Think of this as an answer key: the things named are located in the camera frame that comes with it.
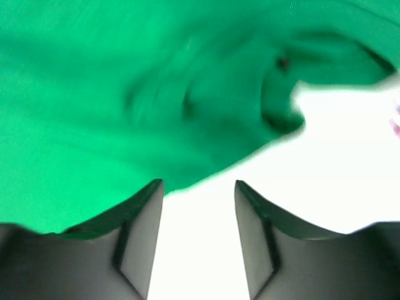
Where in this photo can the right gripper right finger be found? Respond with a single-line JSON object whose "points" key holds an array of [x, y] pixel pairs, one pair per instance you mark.
{"points": [[286, 257]]}

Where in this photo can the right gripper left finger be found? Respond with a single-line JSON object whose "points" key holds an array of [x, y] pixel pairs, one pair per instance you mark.
{"points": [[109, 256]]}

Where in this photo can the green t shirt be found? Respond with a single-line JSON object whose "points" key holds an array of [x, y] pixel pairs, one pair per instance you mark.
{"points": [[100, 97]]}

